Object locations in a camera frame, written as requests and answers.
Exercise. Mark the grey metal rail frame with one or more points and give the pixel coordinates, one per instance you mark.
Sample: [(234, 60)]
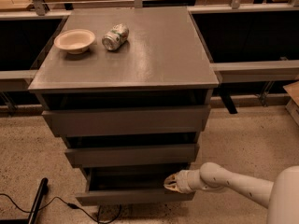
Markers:
[(245, 43)]

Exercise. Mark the grey top drawer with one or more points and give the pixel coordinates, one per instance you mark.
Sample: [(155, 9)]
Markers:
[(122, 121)]

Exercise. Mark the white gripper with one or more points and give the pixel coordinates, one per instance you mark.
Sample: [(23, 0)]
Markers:
[(184, 181)]

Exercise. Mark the grey bottom drawer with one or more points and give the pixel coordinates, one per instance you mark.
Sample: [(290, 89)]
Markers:
[(127, 185)]

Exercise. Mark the grey middle drawer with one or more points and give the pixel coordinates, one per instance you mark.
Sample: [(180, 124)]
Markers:
[(129, 156)]

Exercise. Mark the crushed silver soda can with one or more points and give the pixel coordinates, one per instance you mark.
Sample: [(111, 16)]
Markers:
[(115, 37)]

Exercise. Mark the grey drawer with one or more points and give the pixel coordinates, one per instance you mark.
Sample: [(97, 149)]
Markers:
[(129, 156), (122, 121), (127, 185)]

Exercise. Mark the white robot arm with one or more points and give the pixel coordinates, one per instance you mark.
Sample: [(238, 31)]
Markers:
[(280, 198)]

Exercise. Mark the grey drawer cabinet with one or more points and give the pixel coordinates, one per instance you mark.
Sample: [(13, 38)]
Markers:
[(162, 64)]

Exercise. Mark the white paper bowl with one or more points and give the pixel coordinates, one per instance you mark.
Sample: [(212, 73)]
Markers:
[(74, 41)]

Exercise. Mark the wooden board right edge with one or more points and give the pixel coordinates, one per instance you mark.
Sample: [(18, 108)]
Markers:
[(293, 105)]

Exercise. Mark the black metal stand base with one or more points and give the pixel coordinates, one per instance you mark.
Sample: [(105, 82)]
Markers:
[(36, 206)]

